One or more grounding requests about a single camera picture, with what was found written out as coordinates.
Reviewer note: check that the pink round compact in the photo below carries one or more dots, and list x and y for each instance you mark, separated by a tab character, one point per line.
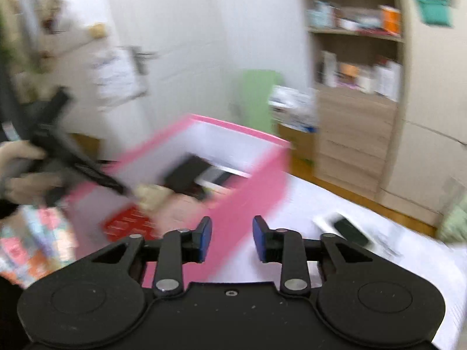
182	207

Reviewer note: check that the person's left hand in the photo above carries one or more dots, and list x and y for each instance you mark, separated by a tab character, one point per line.
18	153

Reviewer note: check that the teal hanging organizer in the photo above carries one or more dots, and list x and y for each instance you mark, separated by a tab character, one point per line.
432	5

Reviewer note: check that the white pocket router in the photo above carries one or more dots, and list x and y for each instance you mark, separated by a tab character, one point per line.
219	178

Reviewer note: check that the white plastic bag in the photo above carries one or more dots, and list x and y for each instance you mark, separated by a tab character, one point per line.
292	105

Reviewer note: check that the colourful printed blanket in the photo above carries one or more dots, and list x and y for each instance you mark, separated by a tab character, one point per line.
33	240

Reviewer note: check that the brown cardboard box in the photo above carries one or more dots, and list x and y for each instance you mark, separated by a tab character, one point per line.
295	142

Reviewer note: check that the wooden bookshelf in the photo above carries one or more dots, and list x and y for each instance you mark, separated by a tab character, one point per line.
350	124

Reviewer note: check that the white patterned tablecloth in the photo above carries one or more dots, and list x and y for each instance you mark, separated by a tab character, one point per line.
302	200

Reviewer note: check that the white printed tote bag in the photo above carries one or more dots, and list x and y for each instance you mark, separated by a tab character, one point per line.
115	78

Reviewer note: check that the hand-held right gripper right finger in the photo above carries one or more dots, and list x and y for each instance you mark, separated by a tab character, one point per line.
258	238

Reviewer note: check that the white door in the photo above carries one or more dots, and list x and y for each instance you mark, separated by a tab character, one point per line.
175	43

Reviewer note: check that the black and white gadget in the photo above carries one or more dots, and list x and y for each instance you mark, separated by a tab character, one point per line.
344	228

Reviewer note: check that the black flat case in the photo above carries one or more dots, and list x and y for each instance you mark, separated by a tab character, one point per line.
186	173

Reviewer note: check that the orange cup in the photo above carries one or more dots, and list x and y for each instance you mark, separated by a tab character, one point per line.
390	18

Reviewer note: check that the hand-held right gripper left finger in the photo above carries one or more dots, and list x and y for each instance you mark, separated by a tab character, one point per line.
205	237

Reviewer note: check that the pink storage box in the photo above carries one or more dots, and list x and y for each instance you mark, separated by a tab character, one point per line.
255	197

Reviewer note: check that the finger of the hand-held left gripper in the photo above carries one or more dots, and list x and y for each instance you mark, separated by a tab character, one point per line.
105	180

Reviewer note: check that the wooden wardrobe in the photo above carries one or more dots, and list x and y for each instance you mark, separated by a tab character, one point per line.
430	98

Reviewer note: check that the beige claw hair clip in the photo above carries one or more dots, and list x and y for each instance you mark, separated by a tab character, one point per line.
149	193

